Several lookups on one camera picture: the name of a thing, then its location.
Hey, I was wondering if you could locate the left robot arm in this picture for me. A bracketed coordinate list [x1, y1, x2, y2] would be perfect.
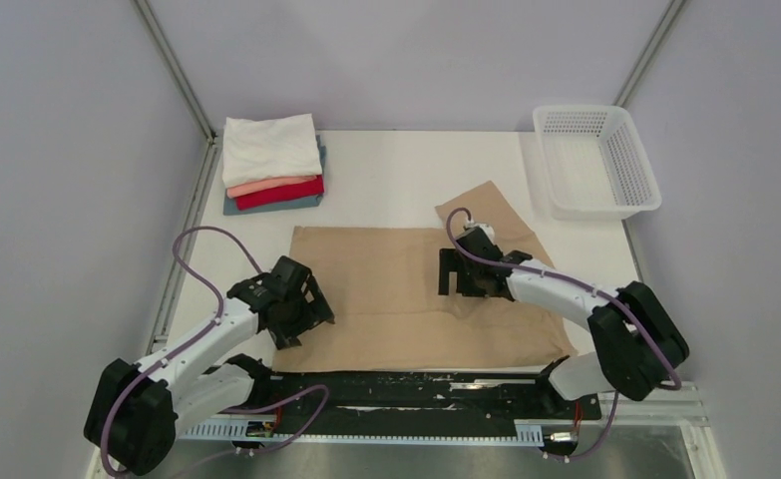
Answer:
[84, 256, 334, 476]

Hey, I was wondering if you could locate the slotted grey cable duct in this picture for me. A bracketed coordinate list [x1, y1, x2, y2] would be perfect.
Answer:
[178, 417, 544, 447]

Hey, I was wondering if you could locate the blue-grey folded t shirt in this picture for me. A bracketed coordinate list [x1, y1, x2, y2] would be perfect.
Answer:
[222, 135, 328, 218]

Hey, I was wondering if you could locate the beige t shirt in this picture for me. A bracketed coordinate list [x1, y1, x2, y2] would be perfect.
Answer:
[273, 182, 575, 372]

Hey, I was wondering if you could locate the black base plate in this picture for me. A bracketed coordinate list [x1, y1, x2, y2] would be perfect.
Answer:
[240, 371, 601, 438]

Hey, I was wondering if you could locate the left aluminium frame post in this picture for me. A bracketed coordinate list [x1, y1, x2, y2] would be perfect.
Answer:
[131, 0, 215, 143]

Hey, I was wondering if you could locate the right aluminium frame post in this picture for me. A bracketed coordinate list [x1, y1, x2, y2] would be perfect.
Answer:
[613, 0, 689, 109]

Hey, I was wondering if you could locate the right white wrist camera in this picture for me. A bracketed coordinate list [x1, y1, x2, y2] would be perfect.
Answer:
[463, 222, 496, 243]

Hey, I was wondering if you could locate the white plastic basket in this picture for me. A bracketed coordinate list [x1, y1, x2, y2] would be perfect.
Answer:
[533, 105, 662, 221]

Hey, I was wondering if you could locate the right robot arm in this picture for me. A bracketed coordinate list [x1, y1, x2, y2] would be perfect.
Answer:
[438, 226, 690, 417]

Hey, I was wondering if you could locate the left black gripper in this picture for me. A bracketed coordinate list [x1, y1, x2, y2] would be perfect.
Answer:
[268, 276, 334, 349]

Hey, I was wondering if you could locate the aluminium frame post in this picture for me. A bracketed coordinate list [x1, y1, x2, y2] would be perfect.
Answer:
[131, 0, 215, 143]
[613, 0, 689, 109]

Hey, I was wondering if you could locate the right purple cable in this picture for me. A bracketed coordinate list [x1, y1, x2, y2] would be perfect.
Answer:
[445, 207, 683, 391]

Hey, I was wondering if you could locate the purple cable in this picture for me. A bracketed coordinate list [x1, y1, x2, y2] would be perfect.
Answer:
[445, 207, 683, 391]
[99, 226, 265, 477]

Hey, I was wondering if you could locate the pink folded t shirt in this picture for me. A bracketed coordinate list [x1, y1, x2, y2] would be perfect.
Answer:
[225, 176, 316, 199]

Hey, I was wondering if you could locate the red folded t shirt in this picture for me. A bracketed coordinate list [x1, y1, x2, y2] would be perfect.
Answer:
[234, 176, 325, 211]

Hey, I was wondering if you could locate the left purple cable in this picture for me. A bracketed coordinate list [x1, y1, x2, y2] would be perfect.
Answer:
[99, 226, 265, 477]

